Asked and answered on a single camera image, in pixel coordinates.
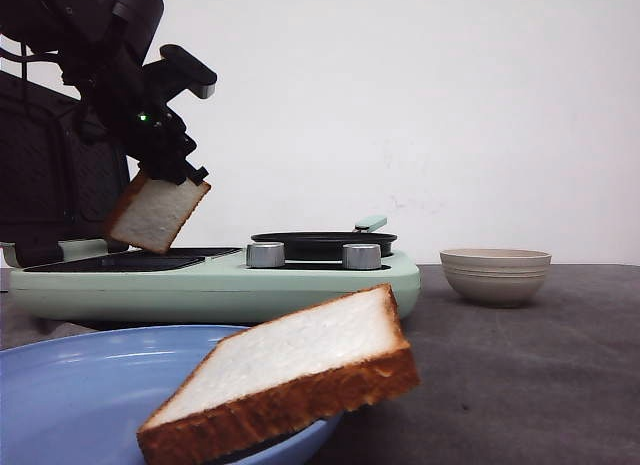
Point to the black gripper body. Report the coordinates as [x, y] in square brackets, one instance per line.
[131, 101]

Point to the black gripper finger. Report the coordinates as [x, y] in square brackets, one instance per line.
[176, 172]

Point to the toast slice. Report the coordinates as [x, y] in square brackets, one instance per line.
[150, 213]
[281, 376]

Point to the breakfast maker hinged lid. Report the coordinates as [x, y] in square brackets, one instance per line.
[59, 181]

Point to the beige ribbed bowl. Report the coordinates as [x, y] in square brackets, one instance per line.
[497, 277]

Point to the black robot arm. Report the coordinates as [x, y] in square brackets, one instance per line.
[100, 47]

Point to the mint green breakfast maker base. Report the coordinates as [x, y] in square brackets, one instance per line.
[197, 285]

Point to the left silver knob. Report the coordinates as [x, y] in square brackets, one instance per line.
[265, 255]

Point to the silver knob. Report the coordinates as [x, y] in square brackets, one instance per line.
[265, 255]
[361, 256]

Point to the right silver knob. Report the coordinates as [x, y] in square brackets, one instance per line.
[361, 256]

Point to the blue plastic plate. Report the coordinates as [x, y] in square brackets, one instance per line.
[81, 399]

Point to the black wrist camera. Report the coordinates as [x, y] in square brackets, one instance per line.
[198, 78]

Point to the black frying pan green handle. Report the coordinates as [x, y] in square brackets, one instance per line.
[328, 245]

